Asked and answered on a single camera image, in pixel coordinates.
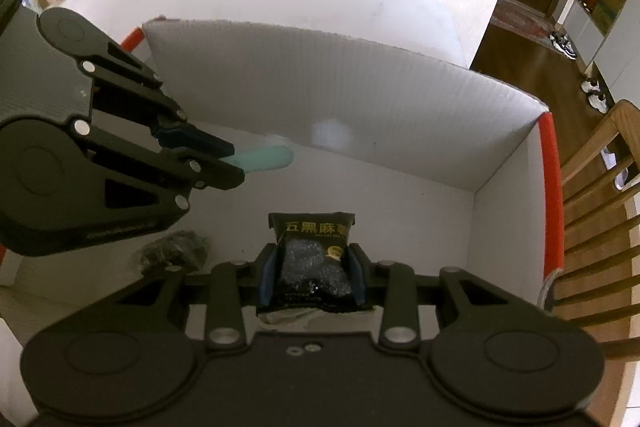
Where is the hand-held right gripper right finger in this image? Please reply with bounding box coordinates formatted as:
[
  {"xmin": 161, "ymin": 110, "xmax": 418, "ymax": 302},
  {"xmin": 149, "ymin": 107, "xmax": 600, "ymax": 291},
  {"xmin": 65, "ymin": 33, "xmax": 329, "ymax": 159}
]
[{"xmin": 347, "ymin": 243, "xmax": 523, "ymax": 350}]

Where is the patterned doormat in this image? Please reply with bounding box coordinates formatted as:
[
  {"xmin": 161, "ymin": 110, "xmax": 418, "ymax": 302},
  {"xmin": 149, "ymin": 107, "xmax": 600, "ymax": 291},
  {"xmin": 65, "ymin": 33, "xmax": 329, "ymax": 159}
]
[{"xmin": 490, "ymin": 0, "xmax": 556, "ymax": 40}]

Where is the teal stick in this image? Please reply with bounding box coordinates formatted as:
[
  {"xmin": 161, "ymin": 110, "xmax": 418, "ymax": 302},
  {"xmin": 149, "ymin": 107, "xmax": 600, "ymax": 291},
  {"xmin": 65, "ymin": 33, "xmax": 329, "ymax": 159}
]
[{"xmin": 235, "ymin": 145, "xmax": 294, "ymax": 174}]

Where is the red cardboard box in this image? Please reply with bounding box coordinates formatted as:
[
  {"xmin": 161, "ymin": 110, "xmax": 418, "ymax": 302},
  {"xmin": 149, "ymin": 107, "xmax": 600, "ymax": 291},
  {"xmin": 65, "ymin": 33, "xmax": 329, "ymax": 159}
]
[{"xmin": 0, "ymin": 18, "xmax": 567, "ymax": 343}]

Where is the wooden chair with brown slats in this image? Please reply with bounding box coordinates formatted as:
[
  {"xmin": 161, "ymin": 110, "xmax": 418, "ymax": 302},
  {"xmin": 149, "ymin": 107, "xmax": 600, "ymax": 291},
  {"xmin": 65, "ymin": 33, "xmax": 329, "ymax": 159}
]
[{"xmin": 542, "ymin": 99, "xmax": 640, "ymax": 358}]

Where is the dark scrunchie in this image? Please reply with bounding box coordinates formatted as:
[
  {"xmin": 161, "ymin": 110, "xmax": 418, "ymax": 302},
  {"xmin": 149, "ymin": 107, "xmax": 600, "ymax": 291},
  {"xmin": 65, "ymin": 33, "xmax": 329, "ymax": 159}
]
[{"xmin": 135, "ymin": 230, "xmax": 211, "ymax": 275}]

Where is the black snack packet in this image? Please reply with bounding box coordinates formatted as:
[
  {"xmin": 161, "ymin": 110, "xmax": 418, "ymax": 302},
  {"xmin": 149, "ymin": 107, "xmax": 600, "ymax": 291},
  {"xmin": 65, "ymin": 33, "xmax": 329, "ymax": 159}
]
[{"xmin": 256, "ymin": 209, "xmax": 373, "ymax": 315}]

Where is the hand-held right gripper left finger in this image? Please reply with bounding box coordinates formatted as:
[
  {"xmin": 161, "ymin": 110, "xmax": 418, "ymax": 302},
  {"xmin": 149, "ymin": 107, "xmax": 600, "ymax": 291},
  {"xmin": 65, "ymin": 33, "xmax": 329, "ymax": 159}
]
[{"xmin": 117, "ymin": 243, "xmax": 278, "ymax": 350}]

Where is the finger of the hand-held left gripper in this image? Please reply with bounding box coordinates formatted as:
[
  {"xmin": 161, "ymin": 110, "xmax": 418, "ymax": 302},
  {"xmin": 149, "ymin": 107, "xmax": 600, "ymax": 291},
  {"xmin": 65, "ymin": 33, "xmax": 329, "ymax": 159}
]
[
  {"xmin": 80, "ymin": 39, "xmax": 236, "ymax": 158},
  {"xmin": 72, "ymin": 119, "xmax": 246, "ymax": 228}
]

